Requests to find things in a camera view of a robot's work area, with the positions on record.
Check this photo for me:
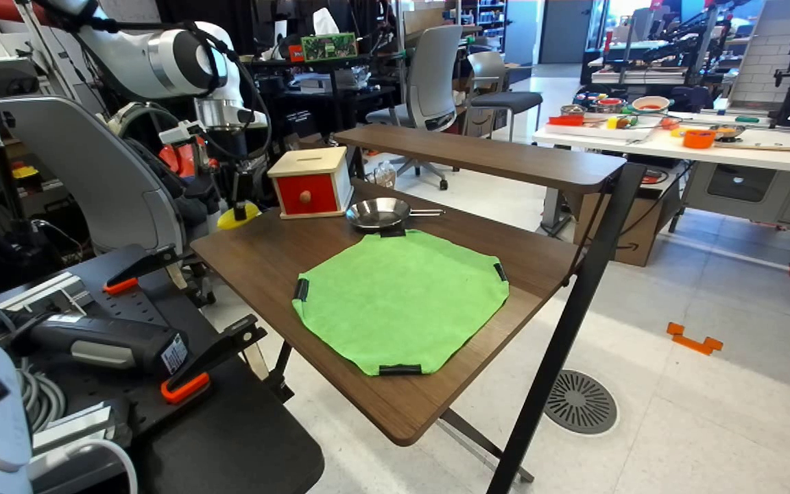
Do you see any orange bag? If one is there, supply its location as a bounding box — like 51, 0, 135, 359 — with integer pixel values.
155, 133, 205, 182

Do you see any white office chair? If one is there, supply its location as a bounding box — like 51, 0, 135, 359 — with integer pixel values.
393, 22, 546, 191

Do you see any wooden box with red drawer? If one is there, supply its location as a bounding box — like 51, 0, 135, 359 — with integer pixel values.
266, 146, 356, 221

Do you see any white work table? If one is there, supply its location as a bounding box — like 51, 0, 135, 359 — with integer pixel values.
534, 106, 790, 182

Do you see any grey plastic chair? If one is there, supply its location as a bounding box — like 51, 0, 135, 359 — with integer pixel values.
0, 92, 190, 261

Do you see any orange container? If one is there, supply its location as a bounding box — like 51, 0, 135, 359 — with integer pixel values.
679, 125, 718, 153

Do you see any black metal desk frame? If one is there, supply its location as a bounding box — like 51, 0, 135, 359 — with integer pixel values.
437, 162, 646, 494

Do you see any green towel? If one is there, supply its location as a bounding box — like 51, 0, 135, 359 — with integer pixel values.
291, 227, 512, 378

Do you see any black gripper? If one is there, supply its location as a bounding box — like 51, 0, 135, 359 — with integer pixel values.
210, 125, 273, 221

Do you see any brown wooden desk shelf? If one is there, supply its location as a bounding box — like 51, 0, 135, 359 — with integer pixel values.
332, 120, 631, 194

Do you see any white cable bundle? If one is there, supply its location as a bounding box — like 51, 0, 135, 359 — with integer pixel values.
13, 353, 72, 434

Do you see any metal bowl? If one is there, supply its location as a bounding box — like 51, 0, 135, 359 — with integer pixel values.
342, 194, 445, 234

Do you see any round floor drain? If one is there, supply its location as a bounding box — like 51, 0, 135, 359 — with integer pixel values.
542, 368, 619, 435

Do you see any orange floor marker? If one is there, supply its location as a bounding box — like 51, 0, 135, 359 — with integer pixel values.
664, 319, 727, 359

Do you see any cardboard box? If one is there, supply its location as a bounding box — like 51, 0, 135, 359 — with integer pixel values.
572, 162, 692, 268

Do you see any yellow toy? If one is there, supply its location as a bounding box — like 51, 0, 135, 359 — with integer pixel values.
214, 199, 262, 234

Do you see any large black clamp orange handle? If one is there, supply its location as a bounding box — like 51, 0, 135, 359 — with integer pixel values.
155, 313, 272, 409

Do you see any small black clamp orange handle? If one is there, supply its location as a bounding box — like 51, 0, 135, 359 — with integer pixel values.
99, 245, 181, 298

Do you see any green electronics box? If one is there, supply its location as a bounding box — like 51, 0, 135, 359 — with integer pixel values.
298, 29, 358, 66

